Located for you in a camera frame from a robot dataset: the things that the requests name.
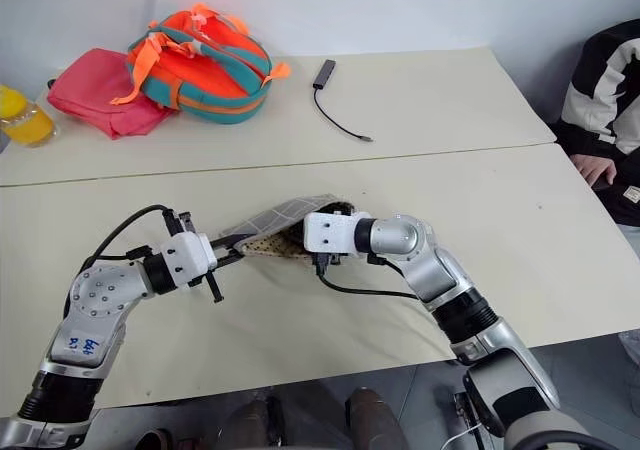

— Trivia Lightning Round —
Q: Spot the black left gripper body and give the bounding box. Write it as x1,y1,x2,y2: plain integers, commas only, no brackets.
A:
160,209,225,305

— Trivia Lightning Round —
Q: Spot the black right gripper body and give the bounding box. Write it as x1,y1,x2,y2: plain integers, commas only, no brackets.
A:
309,251,351,277

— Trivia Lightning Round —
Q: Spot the grey plaid pouch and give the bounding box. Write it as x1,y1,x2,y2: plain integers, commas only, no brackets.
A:
218,192,359,264

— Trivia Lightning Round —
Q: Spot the bystander bare hand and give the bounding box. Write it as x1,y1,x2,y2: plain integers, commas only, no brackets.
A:
572,152,619,185

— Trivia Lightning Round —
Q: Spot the orange and teal backpack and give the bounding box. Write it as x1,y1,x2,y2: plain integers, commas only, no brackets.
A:
109,2,293,127

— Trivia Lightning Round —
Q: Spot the pink fabric bag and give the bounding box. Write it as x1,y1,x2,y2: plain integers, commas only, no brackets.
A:
46,48,176,141

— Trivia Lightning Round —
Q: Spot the dark brown rounded shape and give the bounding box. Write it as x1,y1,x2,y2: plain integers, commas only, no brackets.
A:
344,387,406,450
219,394,286,450

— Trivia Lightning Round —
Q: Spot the yellow juice bottle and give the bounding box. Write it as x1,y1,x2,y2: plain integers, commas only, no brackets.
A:
0,83,59,149

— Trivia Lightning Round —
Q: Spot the person in black white jacket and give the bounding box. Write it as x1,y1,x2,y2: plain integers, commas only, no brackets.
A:
554,18,640,229

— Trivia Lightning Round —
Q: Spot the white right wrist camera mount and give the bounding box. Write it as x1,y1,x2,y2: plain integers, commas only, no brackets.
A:
303,211,357,257

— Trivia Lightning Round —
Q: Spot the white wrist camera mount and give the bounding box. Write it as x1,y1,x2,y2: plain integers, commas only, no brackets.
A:
303,211,357,257
160,232,217,291

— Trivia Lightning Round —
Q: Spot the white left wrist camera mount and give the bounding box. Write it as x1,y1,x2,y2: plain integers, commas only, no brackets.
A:
160,232,217,291

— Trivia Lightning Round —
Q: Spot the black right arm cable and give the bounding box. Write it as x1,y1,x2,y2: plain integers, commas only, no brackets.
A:
313,254,426,302

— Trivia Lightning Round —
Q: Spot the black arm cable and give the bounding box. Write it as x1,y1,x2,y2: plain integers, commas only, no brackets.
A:
62,203,174,316
313,254,426,302

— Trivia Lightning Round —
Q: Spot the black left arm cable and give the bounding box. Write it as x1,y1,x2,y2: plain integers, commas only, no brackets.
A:
62,203,174,316

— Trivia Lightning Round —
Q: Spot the grey USB hub with cable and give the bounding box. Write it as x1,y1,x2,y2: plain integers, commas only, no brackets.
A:
312,59,375,144

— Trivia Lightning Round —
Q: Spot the thin white cable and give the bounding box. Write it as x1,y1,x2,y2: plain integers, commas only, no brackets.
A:
442,422,484,446

